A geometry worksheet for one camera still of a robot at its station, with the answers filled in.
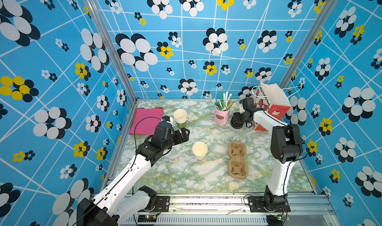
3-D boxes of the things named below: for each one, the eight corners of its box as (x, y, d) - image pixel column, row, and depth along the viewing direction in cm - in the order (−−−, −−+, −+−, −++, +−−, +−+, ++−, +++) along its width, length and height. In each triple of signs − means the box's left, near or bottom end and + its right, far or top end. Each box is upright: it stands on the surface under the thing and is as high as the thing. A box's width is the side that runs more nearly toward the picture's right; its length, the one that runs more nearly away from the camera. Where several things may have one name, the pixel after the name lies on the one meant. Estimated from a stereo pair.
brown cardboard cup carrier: (227, 178, 84) (229, 174, 78) (228, 145, 97) (229, 140, 91) (245, 181, 83) (249, 177, 77) (243, 147, 96) (246, 142, 90)
